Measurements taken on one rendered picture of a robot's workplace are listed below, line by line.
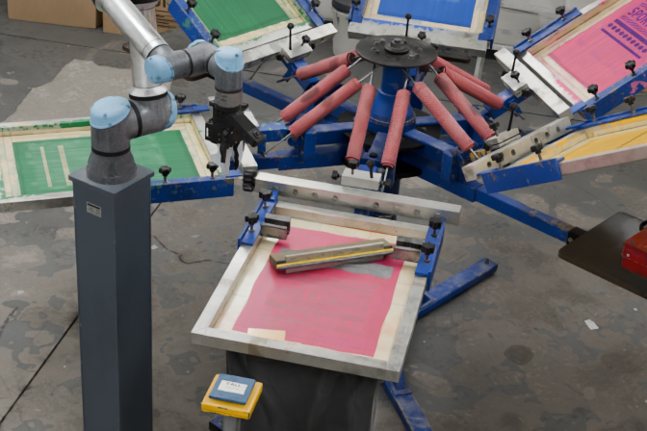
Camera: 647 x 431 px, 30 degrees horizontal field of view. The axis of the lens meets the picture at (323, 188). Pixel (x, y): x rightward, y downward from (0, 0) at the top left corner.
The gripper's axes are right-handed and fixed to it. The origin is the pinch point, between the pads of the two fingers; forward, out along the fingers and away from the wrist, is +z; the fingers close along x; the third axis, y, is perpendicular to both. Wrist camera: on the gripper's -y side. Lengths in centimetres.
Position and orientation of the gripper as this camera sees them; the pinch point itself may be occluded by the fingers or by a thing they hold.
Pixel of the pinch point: (232, 169)
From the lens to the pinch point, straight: 337.7
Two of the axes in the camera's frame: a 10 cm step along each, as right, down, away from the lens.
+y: -8.4, -3.1, 4.5
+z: -0.6, 8.7, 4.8
